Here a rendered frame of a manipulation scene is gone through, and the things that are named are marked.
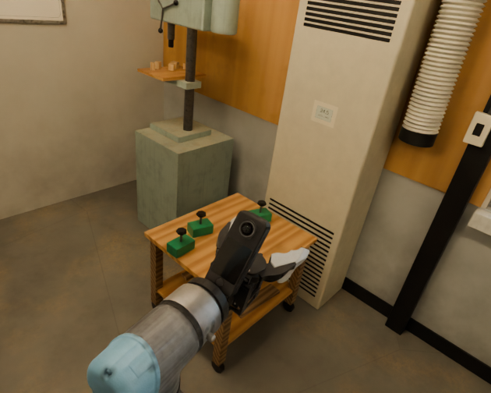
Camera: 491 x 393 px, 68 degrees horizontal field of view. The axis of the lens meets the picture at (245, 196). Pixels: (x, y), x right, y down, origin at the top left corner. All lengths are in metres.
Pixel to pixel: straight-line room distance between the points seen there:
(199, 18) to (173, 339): 1.84
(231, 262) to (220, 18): 1.67
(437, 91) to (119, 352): 1.55
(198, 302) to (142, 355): 0.09
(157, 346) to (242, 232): 0.17
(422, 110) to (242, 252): 1.36
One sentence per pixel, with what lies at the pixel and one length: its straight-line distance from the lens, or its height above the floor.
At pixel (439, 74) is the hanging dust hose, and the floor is 1.38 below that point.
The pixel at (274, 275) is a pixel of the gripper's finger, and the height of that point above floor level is 1.23.
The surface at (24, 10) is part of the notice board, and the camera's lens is 2.67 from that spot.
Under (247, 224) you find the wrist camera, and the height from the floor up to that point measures 1.32.
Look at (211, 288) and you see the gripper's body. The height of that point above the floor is 1.25.
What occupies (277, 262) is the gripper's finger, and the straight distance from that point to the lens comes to 0.56.
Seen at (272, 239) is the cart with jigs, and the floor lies 0.53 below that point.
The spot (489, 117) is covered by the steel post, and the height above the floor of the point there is 1.26.
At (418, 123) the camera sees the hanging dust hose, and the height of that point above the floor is 1.18.
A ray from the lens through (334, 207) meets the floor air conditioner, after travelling 1.89.
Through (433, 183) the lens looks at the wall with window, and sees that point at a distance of 1.97.
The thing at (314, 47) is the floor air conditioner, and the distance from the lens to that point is 1.82.
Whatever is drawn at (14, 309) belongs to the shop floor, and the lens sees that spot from 2.31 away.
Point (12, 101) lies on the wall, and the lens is 2.74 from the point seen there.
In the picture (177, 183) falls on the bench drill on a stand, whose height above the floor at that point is 0.51.
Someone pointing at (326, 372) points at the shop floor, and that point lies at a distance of 2.03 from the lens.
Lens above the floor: 1.59
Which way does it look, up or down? 30 degrees down
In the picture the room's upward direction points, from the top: 8 degrees clockwise
